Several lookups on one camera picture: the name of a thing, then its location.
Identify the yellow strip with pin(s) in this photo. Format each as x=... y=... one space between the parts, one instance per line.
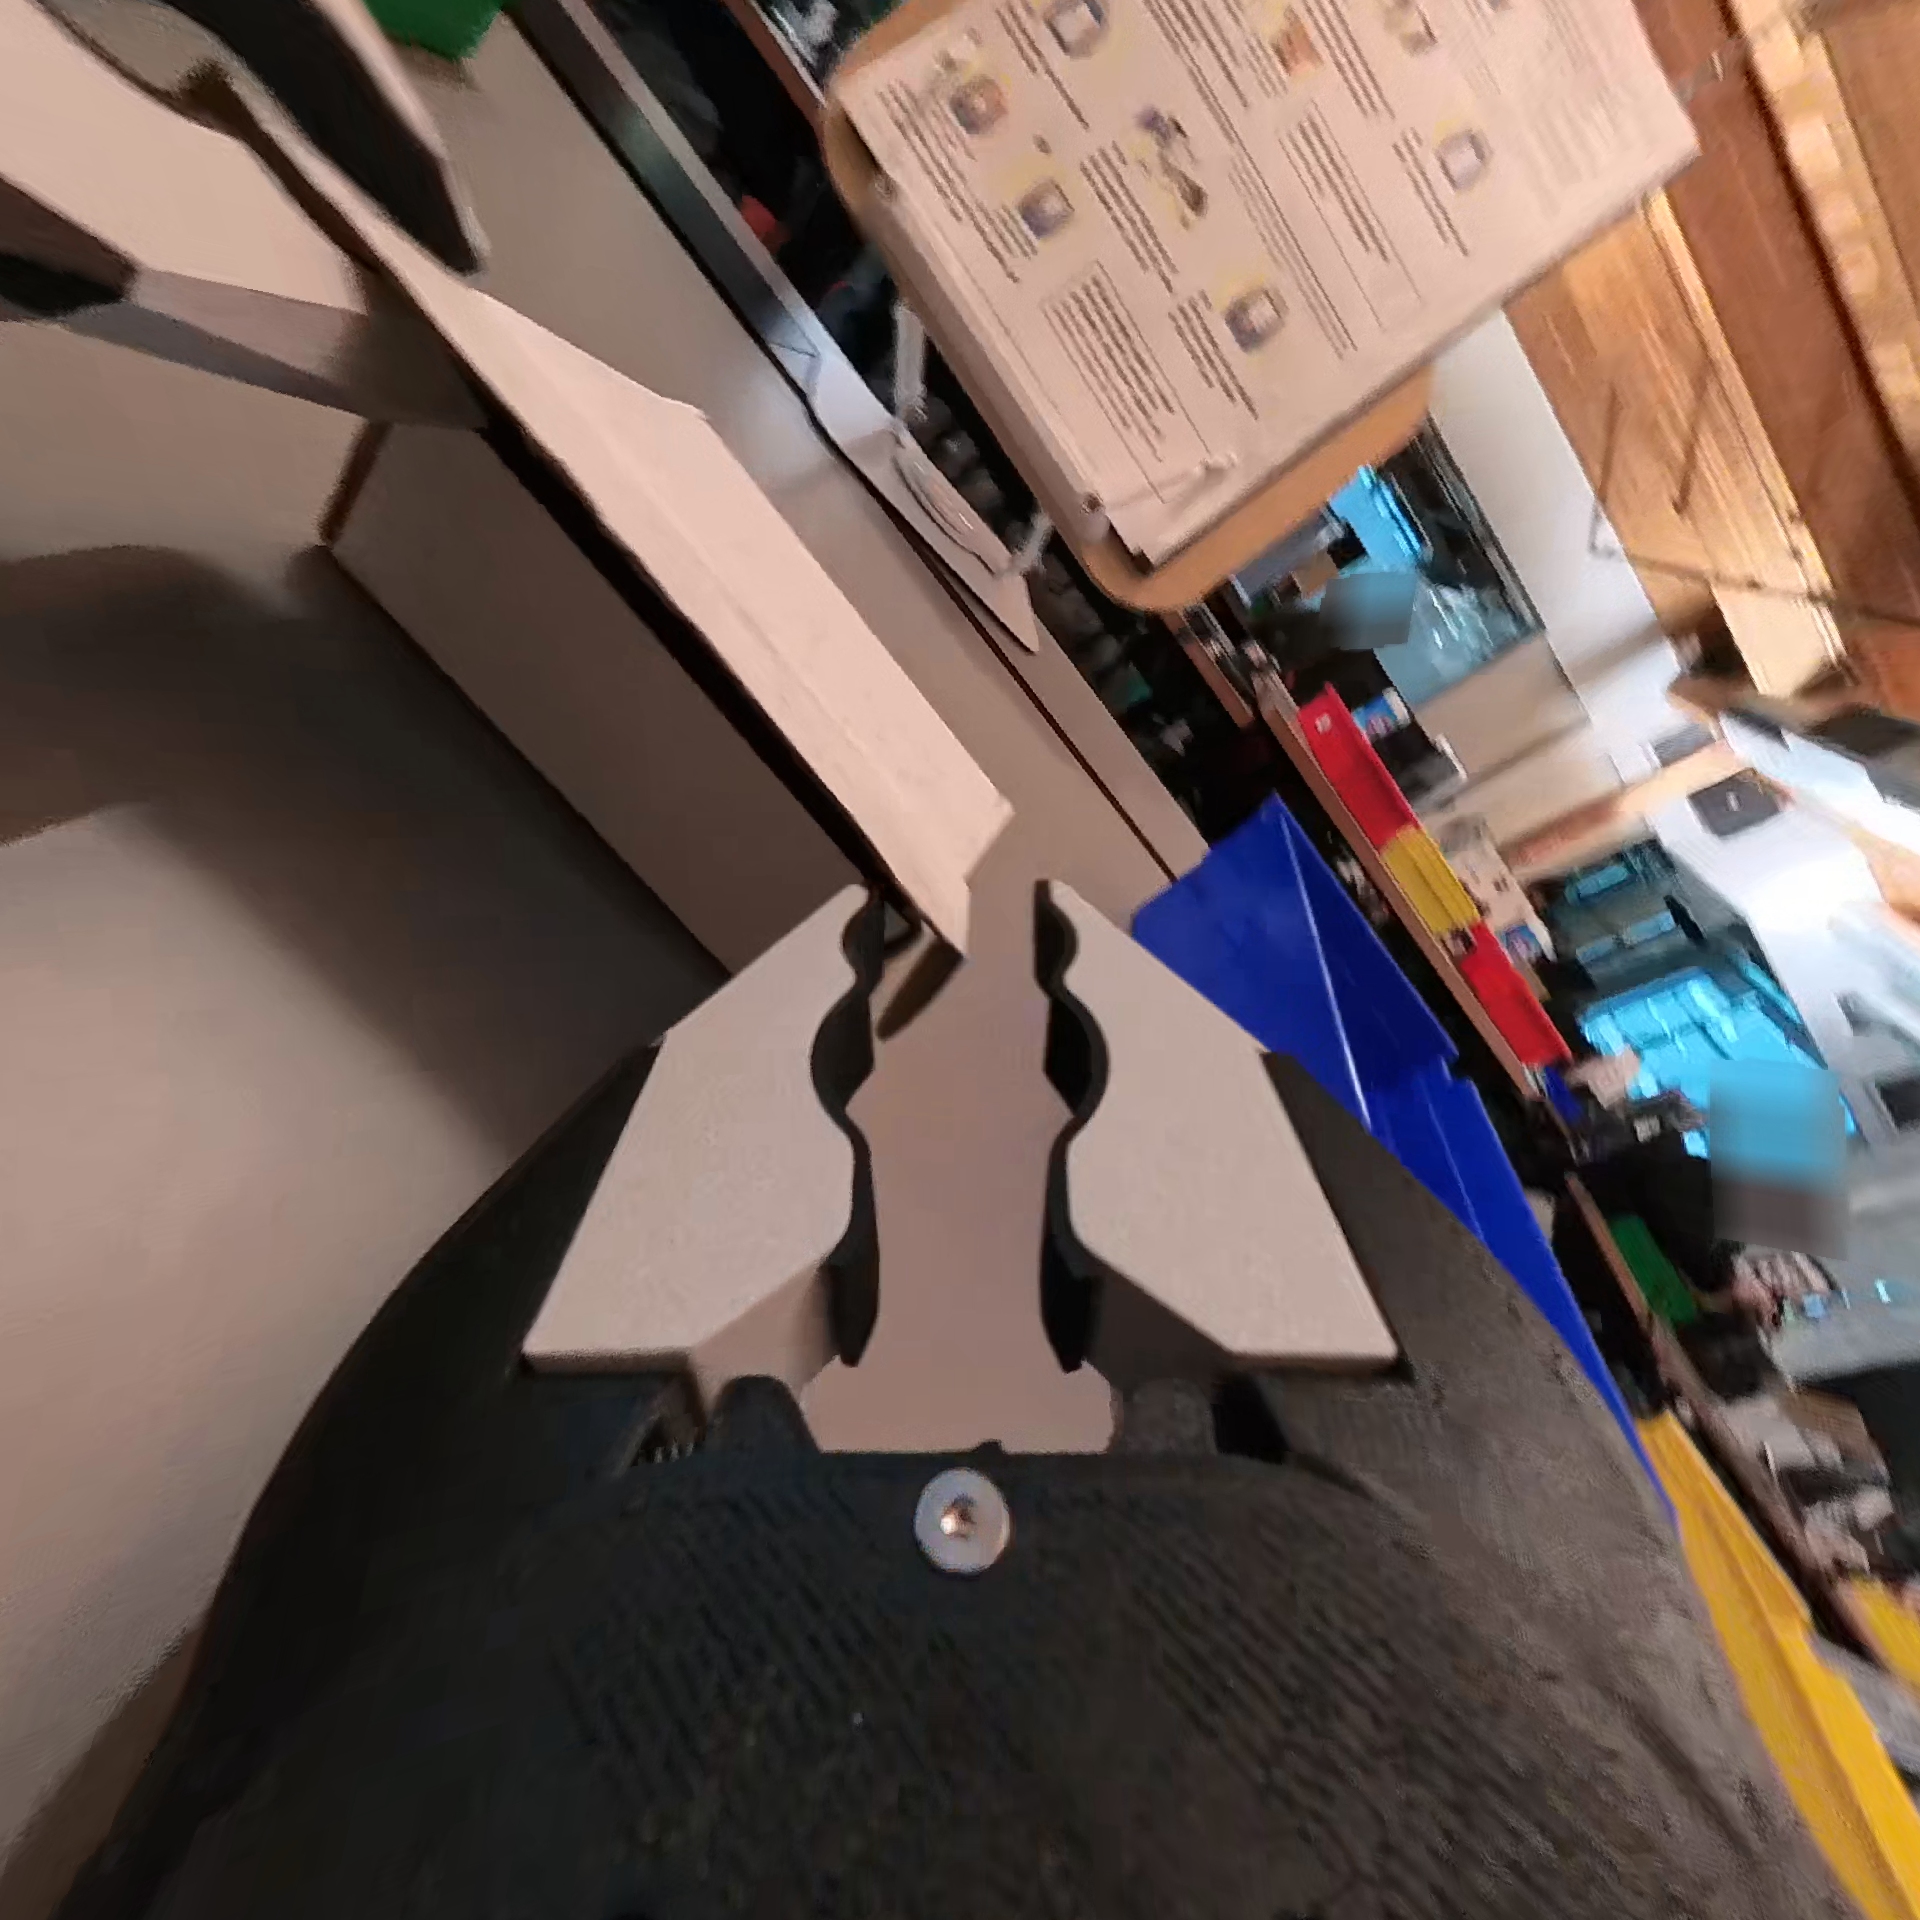
x=1771 y=1652

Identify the blue plastic bin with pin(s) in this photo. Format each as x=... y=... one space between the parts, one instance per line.
x=1320 y=975

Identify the yellow box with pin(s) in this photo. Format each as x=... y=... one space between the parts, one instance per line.
x=1433 y=886

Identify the green plastic bin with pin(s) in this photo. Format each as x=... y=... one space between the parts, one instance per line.
x=1652 y=1268
x=436 y=23

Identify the white cardboard mailer box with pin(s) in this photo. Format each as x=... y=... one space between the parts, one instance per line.
x=675 y=571

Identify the wooden display board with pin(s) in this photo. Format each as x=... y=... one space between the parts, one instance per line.
x=1276 y=525

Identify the red plastic bin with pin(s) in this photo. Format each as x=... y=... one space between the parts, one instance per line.
x=1516 y=998
x=1349 y=764

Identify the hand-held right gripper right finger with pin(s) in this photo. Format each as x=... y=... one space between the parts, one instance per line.
x=1215 y=1215

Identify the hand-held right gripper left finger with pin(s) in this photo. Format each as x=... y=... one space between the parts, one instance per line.
x=704 y=1215

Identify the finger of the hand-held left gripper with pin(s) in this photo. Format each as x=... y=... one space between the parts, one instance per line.
x=224 y=271
x=390 y=77

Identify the printed instruction sheet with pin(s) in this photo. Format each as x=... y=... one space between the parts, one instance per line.
x=1276 y=181

